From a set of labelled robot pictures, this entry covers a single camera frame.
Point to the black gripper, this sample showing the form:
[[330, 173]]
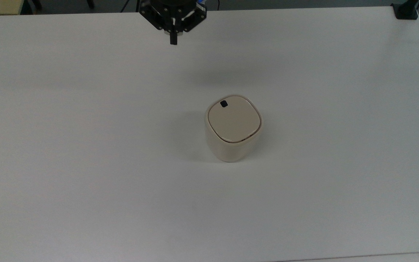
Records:
[[175, 4]]

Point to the beige trash bin lid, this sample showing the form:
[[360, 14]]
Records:
[[234, 120]]

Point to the beige trash bin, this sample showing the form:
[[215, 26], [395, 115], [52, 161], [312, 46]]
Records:
[[231, 151]]

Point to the black clamp base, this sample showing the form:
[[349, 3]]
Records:
[[406, 11]]

